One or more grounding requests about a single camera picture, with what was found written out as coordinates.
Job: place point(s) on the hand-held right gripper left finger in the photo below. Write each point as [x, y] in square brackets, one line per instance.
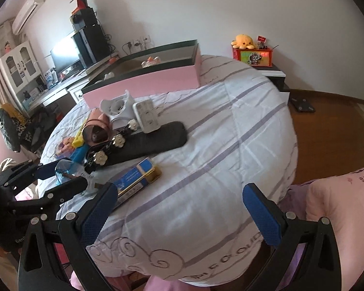
[98, 212]

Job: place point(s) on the white desk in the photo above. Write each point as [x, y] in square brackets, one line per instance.
[57, 89]

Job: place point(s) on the white power adapter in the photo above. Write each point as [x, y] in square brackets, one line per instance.
[147, 118]

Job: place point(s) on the chair with leopard cloth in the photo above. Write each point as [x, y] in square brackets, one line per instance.
[9, 127]

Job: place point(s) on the white air conditioner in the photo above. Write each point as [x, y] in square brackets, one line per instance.
[27, 12]

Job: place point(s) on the small doll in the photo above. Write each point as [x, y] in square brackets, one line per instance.
[8, 47]

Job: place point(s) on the black box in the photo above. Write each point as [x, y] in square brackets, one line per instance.
[85, 18]

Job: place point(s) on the black computer tower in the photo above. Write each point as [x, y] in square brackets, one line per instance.
[92, 45]

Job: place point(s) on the white wall outlets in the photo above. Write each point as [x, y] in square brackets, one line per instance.
[138, 42]

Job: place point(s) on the black flower hair clip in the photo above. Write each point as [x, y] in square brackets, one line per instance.
[109, 147]

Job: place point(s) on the yellow octopus plush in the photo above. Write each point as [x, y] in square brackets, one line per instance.
[244, 41]

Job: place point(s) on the small red card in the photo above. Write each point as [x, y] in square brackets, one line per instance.
[262, 40]

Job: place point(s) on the pink storage box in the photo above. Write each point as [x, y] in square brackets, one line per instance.
[145, 81]

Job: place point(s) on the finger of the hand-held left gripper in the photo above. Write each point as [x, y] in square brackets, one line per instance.
[65, 189]
[47, 170]

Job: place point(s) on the black floor scale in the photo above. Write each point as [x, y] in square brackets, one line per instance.
[303, 105]

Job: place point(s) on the pink pillow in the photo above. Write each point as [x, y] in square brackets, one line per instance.
[345, 212]

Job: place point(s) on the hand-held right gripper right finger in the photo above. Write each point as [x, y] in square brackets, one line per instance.
[261, 215]

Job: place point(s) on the black and white low cabinet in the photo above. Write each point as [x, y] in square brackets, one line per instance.
[276, 77]

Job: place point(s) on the red triangular box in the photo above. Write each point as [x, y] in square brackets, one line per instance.
[79, 4]

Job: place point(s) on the white cat figurine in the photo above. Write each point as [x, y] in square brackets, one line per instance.
[108, 75]

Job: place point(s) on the black computer monitor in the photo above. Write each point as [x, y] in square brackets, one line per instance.
[65, 57]

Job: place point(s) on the blue label box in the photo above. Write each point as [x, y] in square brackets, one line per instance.
[50, 78]

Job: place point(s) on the white plug night light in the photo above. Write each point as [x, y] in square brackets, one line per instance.
[121, 110]

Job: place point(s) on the yellow highlighter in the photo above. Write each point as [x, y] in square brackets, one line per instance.
[79, 139]

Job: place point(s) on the red printed box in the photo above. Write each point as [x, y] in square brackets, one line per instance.
[251, 57]

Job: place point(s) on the white glass-door cabinet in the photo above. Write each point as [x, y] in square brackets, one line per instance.
[18, 66]

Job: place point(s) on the blue and gold pack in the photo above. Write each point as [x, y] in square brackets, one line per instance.
[133, 178]

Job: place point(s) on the copper tape roll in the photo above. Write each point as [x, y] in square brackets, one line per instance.
[94, 135]

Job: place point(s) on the black glasses case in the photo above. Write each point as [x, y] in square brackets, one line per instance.
[157, 141]

